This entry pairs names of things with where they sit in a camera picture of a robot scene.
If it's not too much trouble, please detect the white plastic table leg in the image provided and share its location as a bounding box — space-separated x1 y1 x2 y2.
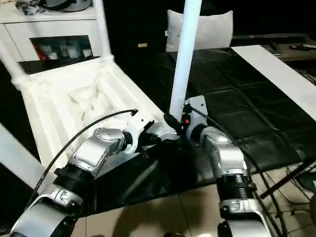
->
0 123 47 191
92 0 115 64
169 0 203 121
0 39 27 90

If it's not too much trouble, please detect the white plastic table top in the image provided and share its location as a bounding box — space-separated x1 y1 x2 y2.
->
11 54 182 192

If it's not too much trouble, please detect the white plastic upturned table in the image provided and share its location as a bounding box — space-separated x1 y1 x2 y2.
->
0 46 316 218

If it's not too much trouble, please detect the grey cushion with holes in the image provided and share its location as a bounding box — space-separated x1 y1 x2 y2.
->
164 9 234 52

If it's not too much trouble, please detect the white board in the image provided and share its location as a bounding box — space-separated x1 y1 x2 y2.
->
232 45 316 117

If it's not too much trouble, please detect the black cabinet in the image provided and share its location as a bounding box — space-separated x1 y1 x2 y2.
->
103 0 171 75

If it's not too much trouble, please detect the black floor stand foot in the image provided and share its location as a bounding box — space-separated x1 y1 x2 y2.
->
260 162 316 199

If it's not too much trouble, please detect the black screen with red light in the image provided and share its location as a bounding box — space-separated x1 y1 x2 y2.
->
232 34 308 40

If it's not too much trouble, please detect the black remote control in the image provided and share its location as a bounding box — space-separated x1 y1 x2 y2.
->
290 44 315 50

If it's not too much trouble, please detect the red bottle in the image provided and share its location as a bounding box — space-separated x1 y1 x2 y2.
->
33 46 43 61

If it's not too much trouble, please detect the white cabinet with glass doors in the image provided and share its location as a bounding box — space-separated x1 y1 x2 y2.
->
0 0 104 63

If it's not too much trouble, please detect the grey rice cooker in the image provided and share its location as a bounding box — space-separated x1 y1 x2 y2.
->
41 0 94 12

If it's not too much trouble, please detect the dark clutter pile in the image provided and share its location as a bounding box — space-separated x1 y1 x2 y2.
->
16 0 45 15

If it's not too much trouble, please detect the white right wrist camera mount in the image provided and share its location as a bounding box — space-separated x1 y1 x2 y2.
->
184 95 208 139

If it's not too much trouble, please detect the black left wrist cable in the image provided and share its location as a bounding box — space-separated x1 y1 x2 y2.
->
33 108 138 193

